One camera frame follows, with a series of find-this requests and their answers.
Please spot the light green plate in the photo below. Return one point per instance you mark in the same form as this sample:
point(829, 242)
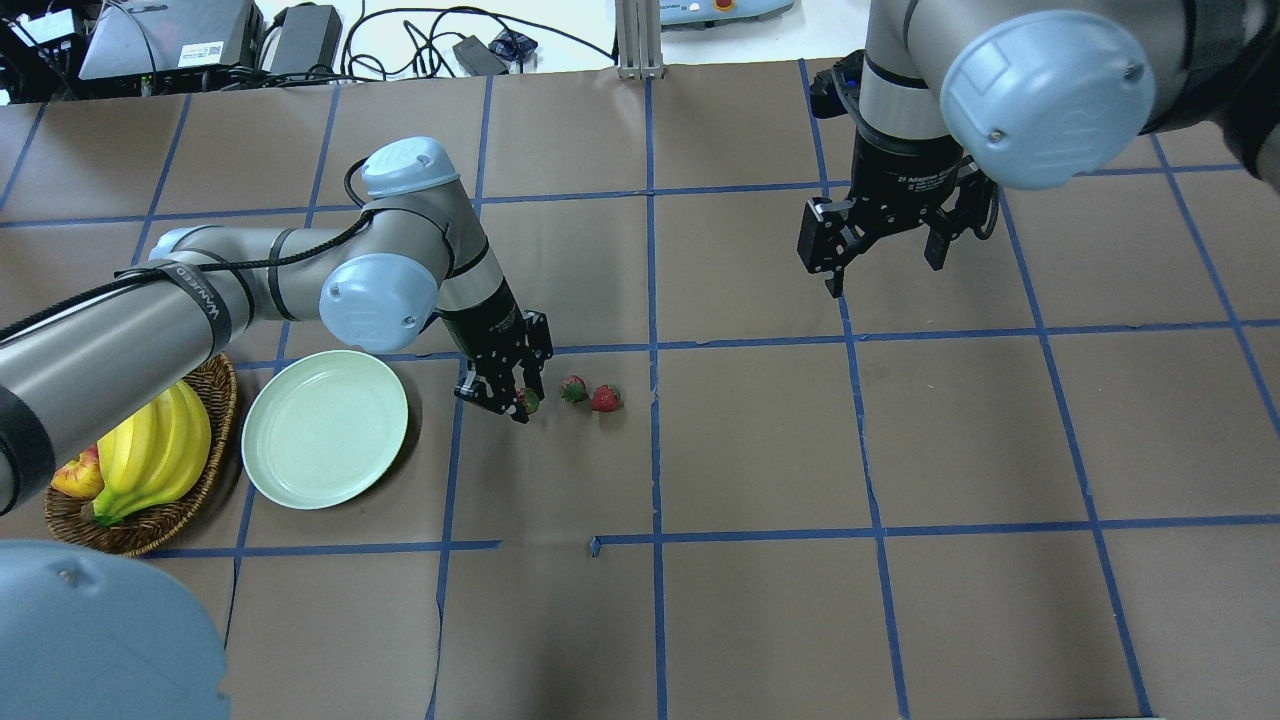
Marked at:
point(324, 429)

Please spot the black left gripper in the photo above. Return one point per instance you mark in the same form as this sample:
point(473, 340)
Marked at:
point(484, 325)

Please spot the yellow banana bunch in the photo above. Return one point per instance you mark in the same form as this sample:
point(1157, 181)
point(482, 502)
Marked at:
point(155, 456)

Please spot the red strawberry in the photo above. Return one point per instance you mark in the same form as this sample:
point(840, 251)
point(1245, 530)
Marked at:
point(573, 389)
point(530, 400)
point(606, 399)

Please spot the aluminium frame post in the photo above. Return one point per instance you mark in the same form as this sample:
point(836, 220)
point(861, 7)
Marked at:
point(637, 35)

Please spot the black power adapter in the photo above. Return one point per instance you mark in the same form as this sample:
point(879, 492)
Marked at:
point(303, 37)

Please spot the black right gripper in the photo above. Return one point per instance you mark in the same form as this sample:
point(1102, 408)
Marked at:
point(898, 178)

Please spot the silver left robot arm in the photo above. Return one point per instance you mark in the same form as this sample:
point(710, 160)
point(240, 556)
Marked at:
point(98, 636)

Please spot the brown wicker basket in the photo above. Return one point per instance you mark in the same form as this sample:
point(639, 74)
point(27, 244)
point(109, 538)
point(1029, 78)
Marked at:
point(70, 520)

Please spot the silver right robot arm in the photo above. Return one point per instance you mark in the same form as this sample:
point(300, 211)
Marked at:
point(954, 100)

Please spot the red yellow apple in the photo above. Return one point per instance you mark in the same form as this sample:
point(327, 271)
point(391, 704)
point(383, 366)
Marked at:
point(82, 477)

